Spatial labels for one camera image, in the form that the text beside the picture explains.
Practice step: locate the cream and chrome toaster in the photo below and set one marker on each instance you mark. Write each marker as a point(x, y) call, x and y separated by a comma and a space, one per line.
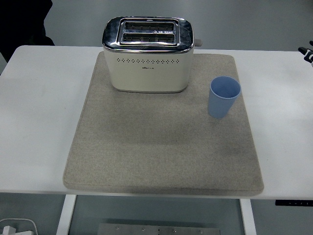
point(146, 71)

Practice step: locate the person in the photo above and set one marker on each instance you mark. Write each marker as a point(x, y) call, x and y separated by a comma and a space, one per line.
point(22, 27)

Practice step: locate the grey metal plate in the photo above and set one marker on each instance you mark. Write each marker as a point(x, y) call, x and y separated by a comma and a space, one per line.
point(159, 229)

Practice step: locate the beige felt table mat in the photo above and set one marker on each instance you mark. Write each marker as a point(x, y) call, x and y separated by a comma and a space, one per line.
point(156, 147)

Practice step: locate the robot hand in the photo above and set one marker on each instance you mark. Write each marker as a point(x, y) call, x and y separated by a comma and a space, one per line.
point(308, 55)

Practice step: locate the light blue plastic cup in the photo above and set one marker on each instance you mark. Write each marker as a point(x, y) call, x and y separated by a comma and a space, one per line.
point(221, 102)

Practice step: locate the white table leg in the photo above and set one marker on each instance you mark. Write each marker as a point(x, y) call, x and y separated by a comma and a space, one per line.
point(66, 214)
point(248, 216)

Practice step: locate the black table control panel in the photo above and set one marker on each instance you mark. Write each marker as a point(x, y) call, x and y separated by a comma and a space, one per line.
point(294, 203)

